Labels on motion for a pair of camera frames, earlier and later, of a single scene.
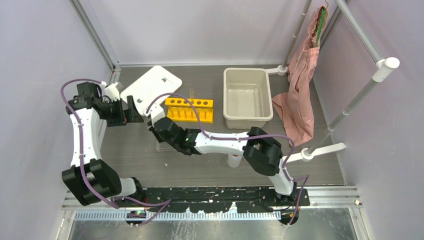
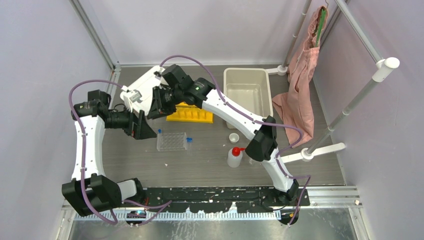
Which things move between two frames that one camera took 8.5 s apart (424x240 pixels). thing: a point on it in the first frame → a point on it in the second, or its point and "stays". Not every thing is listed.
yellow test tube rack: x=181 y=109 stays
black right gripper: x=150 y=124 → x=158 y=107
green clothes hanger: x=322 y=16 stays
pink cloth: x=295 y=105 stays
